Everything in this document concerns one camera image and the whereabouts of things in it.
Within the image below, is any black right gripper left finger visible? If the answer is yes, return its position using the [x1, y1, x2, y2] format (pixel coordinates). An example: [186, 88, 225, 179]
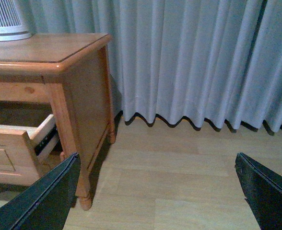
[0, 153, 81, 230]

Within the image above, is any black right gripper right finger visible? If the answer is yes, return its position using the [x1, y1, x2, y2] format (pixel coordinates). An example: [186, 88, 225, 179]
[235, 153, 282, 230]

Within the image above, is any white slatted cylindrical air purifier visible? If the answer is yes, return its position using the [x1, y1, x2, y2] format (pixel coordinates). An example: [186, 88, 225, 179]
[0, 0, 32, 42]

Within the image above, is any grey-green pleated curtain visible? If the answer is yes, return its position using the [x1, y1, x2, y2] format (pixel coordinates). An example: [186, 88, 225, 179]
[21, 0, 282, 132]

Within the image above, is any wooden drawer with panel front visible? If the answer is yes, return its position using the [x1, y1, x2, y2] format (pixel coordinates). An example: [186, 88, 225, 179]
[0, 115, 59, 185]

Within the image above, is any black metal drawer slide rail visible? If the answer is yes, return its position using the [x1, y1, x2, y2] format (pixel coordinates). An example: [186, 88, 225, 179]
[34, 126, 59, 157]

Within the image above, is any wooden nightstand cabinet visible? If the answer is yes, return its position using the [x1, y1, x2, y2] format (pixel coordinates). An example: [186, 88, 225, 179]
[0, 34, 115, 210]

